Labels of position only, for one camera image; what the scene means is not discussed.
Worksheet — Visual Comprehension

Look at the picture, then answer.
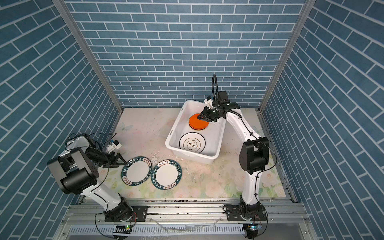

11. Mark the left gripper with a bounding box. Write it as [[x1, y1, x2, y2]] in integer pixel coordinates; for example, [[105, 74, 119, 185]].
[[85, 149, 126, 169]]

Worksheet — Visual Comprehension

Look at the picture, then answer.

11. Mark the green-rimmed lettered plate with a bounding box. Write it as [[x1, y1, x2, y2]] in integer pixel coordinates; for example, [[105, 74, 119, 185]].
[[121, 156, 153, 186], [151, 160, 183, 190]]

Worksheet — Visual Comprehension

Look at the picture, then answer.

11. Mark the orange plate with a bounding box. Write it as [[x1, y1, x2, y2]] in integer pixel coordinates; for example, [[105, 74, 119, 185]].
[[189, 114, 209, 131]]

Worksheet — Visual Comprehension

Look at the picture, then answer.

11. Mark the white plate thin dark rim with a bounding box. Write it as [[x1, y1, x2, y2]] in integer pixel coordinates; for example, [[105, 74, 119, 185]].
[[179, 132, 206, 154]]

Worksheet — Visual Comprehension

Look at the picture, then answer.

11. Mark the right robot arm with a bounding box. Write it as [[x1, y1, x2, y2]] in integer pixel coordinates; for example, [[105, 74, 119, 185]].
[[198, 99, 270, 215]]

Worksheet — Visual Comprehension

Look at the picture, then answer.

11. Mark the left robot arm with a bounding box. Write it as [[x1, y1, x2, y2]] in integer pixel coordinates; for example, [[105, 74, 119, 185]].
[[47, 133, 134, 222]]

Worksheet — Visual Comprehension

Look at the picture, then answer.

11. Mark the white plastic bin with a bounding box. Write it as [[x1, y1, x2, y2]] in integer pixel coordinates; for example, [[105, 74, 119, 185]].
[[165, 100, 226, 164]]

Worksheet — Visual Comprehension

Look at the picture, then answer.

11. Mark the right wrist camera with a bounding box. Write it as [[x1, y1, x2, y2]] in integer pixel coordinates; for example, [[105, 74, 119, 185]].
[[204, 74, 230, 110]]

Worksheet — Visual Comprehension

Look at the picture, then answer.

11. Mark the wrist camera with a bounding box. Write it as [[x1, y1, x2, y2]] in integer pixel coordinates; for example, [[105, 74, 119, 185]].
[[106, 140, 122, 154], [204, 74, 230, 110]]

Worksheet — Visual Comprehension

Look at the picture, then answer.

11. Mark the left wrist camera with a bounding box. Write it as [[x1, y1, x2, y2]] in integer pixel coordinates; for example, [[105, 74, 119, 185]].
[[106, 140, 122, 154]]

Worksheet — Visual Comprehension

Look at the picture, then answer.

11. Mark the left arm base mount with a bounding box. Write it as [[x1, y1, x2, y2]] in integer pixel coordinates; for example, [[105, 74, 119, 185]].
[[104, 206, 149, 223]]

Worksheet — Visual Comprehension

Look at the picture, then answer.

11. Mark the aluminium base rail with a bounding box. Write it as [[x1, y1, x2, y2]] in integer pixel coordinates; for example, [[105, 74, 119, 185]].
[[54, 200, 316, 240]]

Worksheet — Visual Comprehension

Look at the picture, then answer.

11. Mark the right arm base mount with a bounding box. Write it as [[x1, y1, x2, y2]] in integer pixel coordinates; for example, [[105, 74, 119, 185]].
[[223, 203, 268, 222]]

